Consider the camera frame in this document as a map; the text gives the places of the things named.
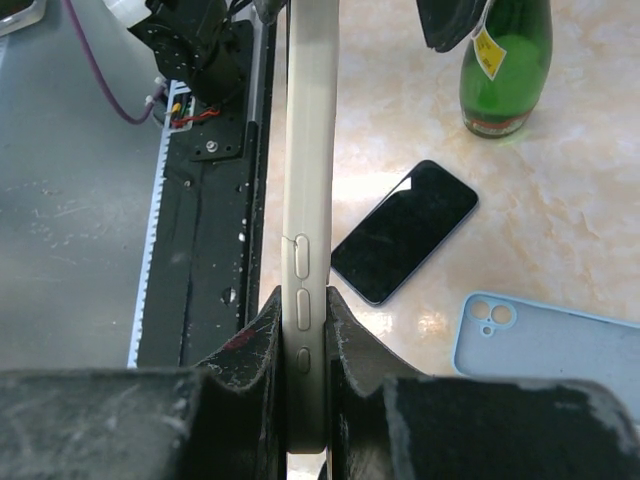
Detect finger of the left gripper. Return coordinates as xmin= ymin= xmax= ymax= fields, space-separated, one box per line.
xmin=416 ymin=0 xmax=488 ymax=53

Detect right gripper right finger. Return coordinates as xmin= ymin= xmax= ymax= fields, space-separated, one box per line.
xmin=324 ymin=288 xmax=639 ymax=479

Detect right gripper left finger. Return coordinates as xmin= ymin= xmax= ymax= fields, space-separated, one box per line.
xmin=1 ymin=291 xmax=283 ymax=479

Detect bare black phone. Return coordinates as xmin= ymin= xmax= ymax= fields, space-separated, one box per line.
xmin=331 ymin=160 xmax=479 ymax=306

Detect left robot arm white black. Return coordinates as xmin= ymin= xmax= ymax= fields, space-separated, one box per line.
xmin=104 ymin=1 xmax=487 ymax=105

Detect green glass bottle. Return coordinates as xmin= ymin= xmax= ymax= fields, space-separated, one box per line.
xmin=459 ymin=0 xmax=553 ymax=138

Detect phones on back shelf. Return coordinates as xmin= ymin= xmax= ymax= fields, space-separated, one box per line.
xmin=0 ymin=0 xmax=47 ymax=37

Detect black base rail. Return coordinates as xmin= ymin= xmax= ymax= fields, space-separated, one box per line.
xmin=136 ymin=20 xmax=276 ymax=368

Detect white slotted cable duct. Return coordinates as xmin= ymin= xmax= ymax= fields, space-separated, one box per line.
xmin=126 ymin=81 xmax=188 ymax=369

